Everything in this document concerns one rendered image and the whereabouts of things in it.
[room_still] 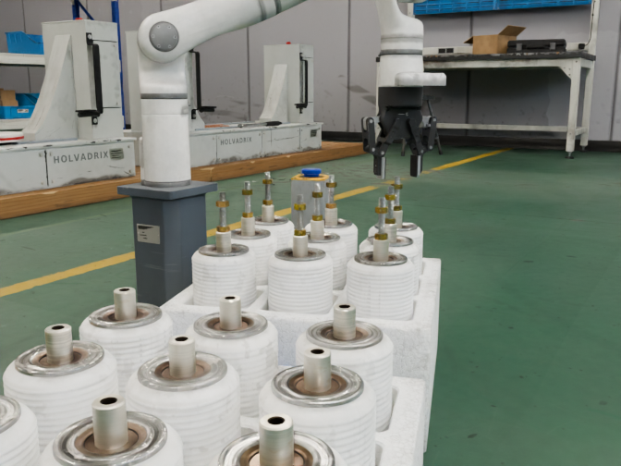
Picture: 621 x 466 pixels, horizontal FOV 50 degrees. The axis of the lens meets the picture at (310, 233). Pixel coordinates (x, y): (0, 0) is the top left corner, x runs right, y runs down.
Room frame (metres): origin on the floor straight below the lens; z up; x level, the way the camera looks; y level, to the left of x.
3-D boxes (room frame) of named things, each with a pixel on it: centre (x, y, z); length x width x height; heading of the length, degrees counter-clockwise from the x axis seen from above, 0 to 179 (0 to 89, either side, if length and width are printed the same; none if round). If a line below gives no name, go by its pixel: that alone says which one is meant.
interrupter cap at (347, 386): (0.50, -0.01, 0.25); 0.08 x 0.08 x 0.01
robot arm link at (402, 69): (1.13, -0.16, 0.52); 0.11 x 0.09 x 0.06; 24
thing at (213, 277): (0.97, 0.13, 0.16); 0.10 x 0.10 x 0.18
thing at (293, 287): (0.95, 0.02, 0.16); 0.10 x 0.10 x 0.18
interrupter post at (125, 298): (0.67, 0.20, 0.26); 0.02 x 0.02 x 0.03
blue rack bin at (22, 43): (6.25, 2.44, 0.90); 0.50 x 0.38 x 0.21; 58
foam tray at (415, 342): (1.06, -0.01, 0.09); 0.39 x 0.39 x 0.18; 77
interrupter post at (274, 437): (0.39, 0.02, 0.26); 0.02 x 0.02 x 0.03
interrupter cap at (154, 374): (0.53, 0.11, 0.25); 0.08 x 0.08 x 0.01
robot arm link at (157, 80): (1.35, 0.29, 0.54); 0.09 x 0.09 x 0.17; 17
